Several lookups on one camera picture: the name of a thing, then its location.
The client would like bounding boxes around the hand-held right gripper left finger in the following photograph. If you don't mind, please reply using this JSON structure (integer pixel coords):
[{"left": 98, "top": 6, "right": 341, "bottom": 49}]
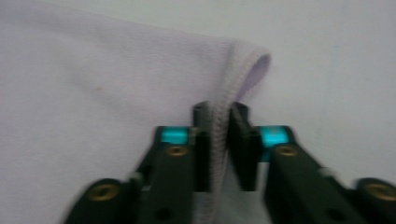
[{"left": 136, "top": 102, "right": 213, "bottom": 224}]

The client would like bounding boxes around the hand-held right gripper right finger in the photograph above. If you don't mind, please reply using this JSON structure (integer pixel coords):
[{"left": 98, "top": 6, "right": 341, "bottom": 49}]
[{"left": 228, "top": 102, "right": 365, "bottom": 224}]

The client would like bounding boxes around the lilac printed towel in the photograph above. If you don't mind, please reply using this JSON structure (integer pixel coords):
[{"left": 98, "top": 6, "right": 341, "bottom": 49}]
[{"left": 0, "top": 0, "right": 273, "bottom": 224}]

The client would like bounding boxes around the white grid mat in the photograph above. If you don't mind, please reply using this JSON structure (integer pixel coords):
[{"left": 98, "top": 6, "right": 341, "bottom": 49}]
[{"left": 36, "top": 0, "right": 396, "bottom": 224}]

